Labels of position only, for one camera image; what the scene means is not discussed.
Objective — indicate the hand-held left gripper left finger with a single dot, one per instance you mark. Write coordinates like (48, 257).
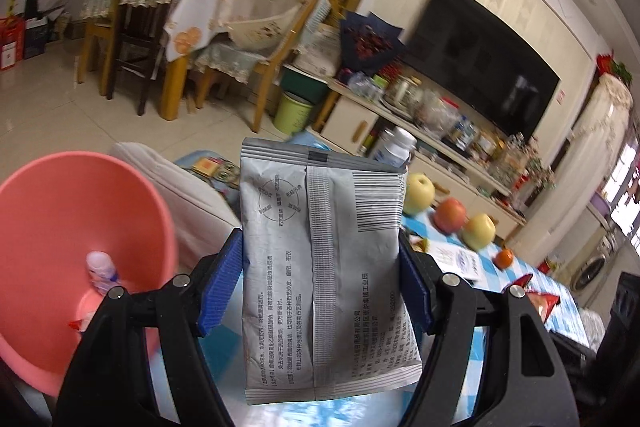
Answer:
(220, 287)

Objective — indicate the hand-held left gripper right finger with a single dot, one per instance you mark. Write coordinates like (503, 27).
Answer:
(415, 292)

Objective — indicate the red candy wrapper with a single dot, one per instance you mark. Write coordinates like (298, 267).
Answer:
(542, 304)

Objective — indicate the grey printed sachet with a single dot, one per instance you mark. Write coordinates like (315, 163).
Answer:
(330, 282)

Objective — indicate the small white plastic bottle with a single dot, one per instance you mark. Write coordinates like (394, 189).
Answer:
(102, 274)

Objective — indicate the pink plastic basin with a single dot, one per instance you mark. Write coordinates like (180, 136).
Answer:
(60, 217)

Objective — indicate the washing machine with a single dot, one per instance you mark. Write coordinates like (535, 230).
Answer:
(595, 269)

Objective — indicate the white paper leaflet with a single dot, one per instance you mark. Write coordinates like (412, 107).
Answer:
(457, 263)

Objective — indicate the red apple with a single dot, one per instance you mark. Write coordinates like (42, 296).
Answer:
(448, 214)

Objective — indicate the yellow apple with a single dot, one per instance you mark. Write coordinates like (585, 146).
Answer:
(478, 231)

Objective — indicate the orange tangerine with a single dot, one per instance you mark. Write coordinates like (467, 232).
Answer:
(504, 258)

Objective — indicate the yellow-green apple near carton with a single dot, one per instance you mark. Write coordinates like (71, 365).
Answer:
(417, 193)

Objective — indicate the red foil wrapper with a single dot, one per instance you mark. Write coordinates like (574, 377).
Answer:
(522, 281)

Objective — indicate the white cushion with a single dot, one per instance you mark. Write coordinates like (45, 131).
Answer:
(175, 192)

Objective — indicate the green patterned packet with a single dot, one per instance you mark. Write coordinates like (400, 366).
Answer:
(227, 172)

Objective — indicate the artificial flower arrangement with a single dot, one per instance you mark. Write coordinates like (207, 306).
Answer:
(535, 162)

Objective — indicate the white lace-covered standing unit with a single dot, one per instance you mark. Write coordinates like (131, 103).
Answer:
(590, 132)

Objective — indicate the white tv cabinet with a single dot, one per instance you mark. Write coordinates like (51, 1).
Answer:
(350, 117)

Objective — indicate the clear plastic bag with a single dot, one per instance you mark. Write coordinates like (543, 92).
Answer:
(440, 107)

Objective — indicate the light green waste bin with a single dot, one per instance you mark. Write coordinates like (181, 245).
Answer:
(292, 112)

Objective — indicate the wooden dining table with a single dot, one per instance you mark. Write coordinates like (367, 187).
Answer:
(172, 87)

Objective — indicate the pack of small bottles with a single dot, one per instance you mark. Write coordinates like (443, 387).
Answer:
(362, 84)

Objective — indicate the dark green basin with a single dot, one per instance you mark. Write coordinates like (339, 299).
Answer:
(305, 84)

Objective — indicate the green lace table cloth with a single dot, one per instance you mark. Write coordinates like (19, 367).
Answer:
(225, 59)

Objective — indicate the black flat television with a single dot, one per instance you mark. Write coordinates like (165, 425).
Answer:
(480, 57)

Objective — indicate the red ornament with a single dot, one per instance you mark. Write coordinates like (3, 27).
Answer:
(607, 64)

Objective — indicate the dark blue flower bouquet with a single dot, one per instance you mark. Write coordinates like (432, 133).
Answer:
(370, 39)

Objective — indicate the white orange-print tablecloth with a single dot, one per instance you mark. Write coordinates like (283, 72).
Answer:
(200, 17)

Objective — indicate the dark blue box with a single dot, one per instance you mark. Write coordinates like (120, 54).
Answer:
(35, 37)

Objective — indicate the red cardboard box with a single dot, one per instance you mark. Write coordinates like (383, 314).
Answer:
(10, 44)

